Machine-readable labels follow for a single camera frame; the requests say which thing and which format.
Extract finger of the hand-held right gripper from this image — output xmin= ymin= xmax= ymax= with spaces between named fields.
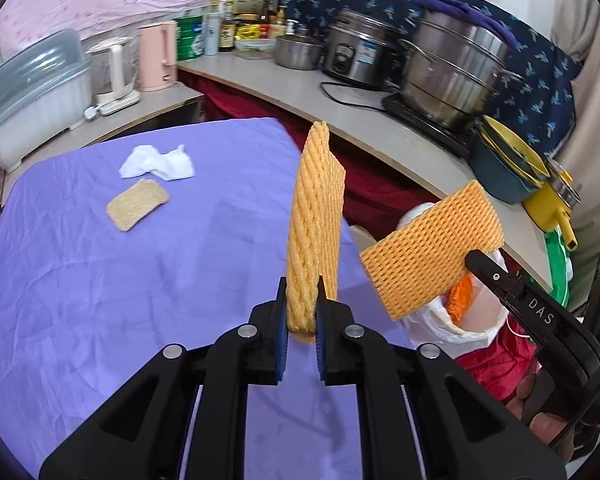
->
xmin=465 ymin=249 xmax=524 ymax=307

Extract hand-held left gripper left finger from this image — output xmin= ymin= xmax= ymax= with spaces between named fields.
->
xmin=39 ymin=276 xmax=288 ymax=480

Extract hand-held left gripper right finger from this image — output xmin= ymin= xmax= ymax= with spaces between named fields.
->
xmin=314 ymin=276 xmax=567 ymax=480

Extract orange foam net sleeve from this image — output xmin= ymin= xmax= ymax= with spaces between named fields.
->
xmin=285 ymin=120 xmax=347 ymax=346
xmin=359 ymin=180 xmax=505 ymax=322

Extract white plastic bag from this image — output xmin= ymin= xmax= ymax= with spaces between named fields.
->
xmin=397 ymin=201 xmax=511 ymax=358

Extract person's right hand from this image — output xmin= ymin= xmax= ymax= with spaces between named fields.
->
xmin=504 ymin=374 xmax=576 ymax=446

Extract green plastic basin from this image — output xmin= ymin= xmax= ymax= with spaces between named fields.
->
xmin=545 ymin=227 xmax=576 ymax=311

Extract yellow enamel pot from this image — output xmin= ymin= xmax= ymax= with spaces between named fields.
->
xmin=522 ymin=160 xmax=581 ymax=252

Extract teal bowl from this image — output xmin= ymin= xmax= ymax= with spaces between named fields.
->
xmin=469 ymin=115 xmax=551 ymax=205

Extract yellow bowl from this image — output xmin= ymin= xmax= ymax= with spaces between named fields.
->
xmin=481 ymin=116 xmax=551 ymax=178

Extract dark red cloth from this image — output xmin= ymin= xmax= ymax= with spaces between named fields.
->
xmin=180 ymin=72 xmax=541 ymax=401

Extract purple tablecloth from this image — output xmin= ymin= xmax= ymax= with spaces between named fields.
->
xmin=0 ymin=117 xmax=421 ymax=480

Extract black induction cooker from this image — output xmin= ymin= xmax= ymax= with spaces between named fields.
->
xmin=381 ymin=92 xmax=481 ymax=161

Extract curved counter shelf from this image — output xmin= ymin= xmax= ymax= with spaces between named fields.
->
xmin=177 ymin=50 xmax=553 ymax=291

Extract beige curtain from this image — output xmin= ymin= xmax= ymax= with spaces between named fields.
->
xmin=555 ymin=0 xmax=600 ymax=311

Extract beige scouring sponge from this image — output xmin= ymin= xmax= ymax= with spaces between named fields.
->
xmin=106 ymin=178 xmax=172 ymax=233

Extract white crumpled tissue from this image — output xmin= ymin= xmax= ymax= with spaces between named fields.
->
xmin=118 ymin=144 xmax=197 ymax=182

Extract steel rice cooker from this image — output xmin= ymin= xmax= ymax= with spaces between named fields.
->
xmin=322 ymin=8 xmax=406 ymax=88

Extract wooden side table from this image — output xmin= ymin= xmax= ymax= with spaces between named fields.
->
xmin=0 ymin=82 xmax=206 ymax=181

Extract steel pot with lid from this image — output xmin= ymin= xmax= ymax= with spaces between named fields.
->
xmin=273 ymin=34 xmax=327 ymax=70

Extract pink electric kettle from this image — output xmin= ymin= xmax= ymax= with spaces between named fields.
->
xmin=138 ymin=21 xmax=178 ymax=92

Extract white electric kettle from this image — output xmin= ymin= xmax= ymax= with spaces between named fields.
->
xmin=87 ymin=37 xmax=142 ymax=116

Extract white seasoning bottle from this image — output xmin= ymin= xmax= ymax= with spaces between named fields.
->
xmin=203 ymin=12 xmax=220 ymax=56

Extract green canister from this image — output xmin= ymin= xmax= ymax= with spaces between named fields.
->
xmin=172 ymin=15 xmax=206 ymax=62

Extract dark sauce bottle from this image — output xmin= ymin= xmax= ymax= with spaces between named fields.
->
xmin=219 ymin=2 xmax=237 ymax=52

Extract white dish rack grey lid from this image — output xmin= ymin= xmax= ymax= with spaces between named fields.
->
xmin=0 ymin=28 xmax=93 ymax=170

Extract pink printed cloth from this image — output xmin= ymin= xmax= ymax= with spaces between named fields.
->
xmin=0 ymin=0 xmax=281 ymax=61

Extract steel steamer pot purple handles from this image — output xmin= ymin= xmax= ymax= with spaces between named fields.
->
xmin=399 ymin=0 xmax=523 ymax=132

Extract black power cable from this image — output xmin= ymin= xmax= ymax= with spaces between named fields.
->
xmin=320 ymin=81 xmax=398 ymax=106

